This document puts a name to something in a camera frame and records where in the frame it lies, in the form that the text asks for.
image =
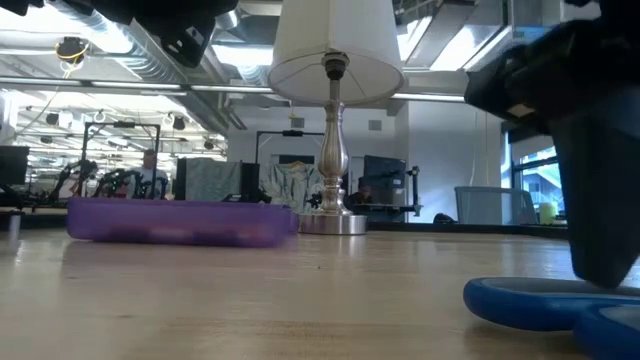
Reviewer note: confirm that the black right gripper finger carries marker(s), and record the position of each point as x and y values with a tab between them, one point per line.
600	200

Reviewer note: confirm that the purple plastic supply box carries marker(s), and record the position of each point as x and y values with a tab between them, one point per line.
200	225

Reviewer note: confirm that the black monitor on arm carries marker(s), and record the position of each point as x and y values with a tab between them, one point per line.
384	180

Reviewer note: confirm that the background black robot arm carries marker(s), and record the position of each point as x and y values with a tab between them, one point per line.
117	180
82	170

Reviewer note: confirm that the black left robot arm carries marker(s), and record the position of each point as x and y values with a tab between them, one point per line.
20	5

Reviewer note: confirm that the yellow green cup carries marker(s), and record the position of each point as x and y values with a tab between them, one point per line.
547	214

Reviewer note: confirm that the grey mesh bin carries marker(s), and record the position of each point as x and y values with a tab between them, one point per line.
495	207

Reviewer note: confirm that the person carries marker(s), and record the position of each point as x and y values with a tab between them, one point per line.
149	160
364	192

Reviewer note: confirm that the grey partition panel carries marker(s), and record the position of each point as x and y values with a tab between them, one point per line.
215	180

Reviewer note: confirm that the fluorescent ceiling light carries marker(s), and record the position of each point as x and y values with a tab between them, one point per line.
435	97

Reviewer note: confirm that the pale patterned cloth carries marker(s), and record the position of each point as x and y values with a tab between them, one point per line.
290	185

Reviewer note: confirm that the black monitor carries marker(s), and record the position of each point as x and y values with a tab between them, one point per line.
12	165

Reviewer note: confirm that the white shade silver table lamp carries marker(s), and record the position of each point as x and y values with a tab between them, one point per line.
334	150

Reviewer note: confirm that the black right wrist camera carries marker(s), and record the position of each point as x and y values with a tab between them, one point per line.
500	85

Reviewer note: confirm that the black stand frame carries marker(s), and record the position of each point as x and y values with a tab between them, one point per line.
122	124
292	133

